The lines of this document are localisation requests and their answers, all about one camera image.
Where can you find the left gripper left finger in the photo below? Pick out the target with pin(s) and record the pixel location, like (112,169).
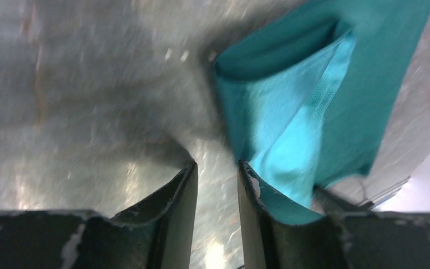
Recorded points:
(156,232)

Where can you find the teal cloth napkin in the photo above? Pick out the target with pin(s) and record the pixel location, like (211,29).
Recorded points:
(307,98)

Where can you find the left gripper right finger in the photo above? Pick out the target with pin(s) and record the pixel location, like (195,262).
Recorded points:
(279,233)

